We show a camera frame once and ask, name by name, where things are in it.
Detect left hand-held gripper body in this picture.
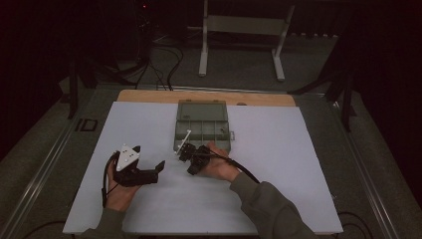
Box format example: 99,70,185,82
112,142,160,187

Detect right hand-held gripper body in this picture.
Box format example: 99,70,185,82
174,129,212,176

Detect green plastic compartment box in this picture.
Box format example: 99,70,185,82
173,99,236,157

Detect person's right hand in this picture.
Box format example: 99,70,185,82
201,141,242,183

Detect person's left hand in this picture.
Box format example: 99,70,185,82
105,172,142,212

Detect white table board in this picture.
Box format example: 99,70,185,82
62,101,344,235

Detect wooden table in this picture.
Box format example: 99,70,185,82
116,89,297,108

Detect dark device with red light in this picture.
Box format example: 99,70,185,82
133,0,154,65

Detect black angled stand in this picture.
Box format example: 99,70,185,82
288,33,358,133

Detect left hand-held gripper black cable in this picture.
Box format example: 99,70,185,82
101,150,121,209

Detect hand-held gripper black cable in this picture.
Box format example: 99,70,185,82
193,152,261,184
101,150,121,209

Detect right hand-held gripper black cable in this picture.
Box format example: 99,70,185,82
193,152,261,184

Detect black rectangular floor bracket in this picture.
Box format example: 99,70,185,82
75,118,100,132

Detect black floor cables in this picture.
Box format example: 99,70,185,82
134,45,184,92

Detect metal floor rail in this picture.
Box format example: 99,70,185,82
326,96,401,239
0,89,98,239

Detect thin black floor cable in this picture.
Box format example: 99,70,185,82
22,220,76,239

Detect white metal stand frame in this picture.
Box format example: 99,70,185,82
187,0,297,83

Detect black looped floor cable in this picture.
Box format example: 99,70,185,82
336,210,376,239

